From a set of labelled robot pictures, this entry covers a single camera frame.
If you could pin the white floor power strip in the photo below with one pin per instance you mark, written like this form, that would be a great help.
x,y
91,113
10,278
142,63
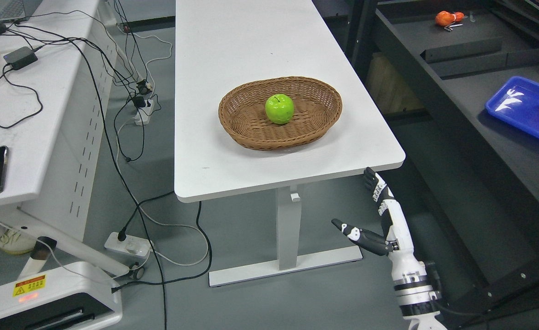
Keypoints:
x,y
131,245

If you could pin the grey laptop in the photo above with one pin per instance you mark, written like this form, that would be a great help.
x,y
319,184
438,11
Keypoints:
x,y
17,10

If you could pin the white wall power strip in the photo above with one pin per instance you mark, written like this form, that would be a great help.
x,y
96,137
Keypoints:
x,y
143,114

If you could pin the black power adapter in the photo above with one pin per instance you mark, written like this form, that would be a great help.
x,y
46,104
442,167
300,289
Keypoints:
x,y
20,58

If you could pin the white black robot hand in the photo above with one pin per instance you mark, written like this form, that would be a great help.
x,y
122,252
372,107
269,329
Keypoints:
x,y
411,283

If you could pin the black shelf unit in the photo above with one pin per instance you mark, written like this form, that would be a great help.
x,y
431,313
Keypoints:
x,y
481,175

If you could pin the white standing desk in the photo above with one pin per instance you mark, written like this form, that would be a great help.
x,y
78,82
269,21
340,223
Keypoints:
x,y
242,52

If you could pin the orange toy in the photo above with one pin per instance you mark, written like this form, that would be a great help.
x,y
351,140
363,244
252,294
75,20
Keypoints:
x,y
445,18

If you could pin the white machine with warning label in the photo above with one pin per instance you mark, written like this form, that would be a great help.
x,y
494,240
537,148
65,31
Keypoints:
x,y
76,297

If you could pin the white side desk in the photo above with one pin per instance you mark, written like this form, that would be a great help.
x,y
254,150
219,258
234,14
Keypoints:
x,y
52,117

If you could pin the white sneaker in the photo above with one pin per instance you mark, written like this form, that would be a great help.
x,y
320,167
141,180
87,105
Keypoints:
x,y
16,243

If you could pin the green apple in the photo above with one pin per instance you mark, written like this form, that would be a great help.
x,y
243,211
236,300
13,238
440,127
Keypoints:
x,y
279,109

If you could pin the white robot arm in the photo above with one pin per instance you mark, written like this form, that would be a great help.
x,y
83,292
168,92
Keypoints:
x,y
422,316

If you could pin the blue plastic tray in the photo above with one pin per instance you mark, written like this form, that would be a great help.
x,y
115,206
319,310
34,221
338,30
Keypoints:
x,y
517,103

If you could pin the brown wicker basket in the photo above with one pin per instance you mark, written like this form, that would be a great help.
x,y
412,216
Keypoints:
x,y
242,112

